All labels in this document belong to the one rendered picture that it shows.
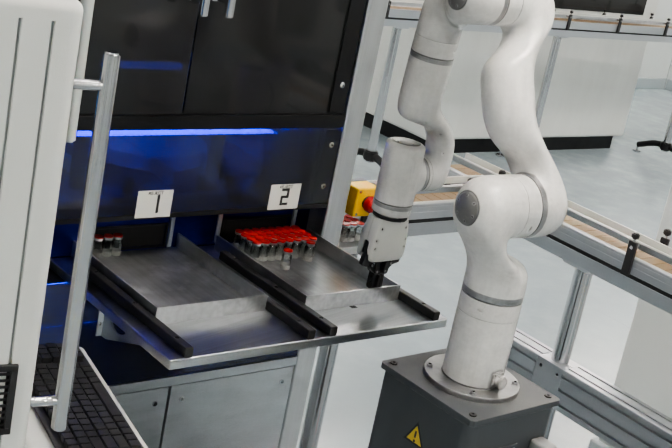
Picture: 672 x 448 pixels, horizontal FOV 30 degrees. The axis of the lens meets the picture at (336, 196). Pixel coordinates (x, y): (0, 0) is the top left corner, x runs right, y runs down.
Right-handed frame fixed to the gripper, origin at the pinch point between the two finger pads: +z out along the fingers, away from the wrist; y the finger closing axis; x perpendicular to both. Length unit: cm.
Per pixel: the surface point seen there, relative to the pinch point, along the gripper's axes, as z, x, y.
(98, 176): -38, 29, 89
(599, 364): 94, -82, -215
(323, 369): 47, -41, -30
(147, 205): -9, -27, 43
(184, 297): 4.3, -10.1, 41.4
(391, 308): 4.3, 5.4, -1.4
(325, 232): 0.4, -26.9, -7.4
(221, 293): 4.3, -10.0, 32.5
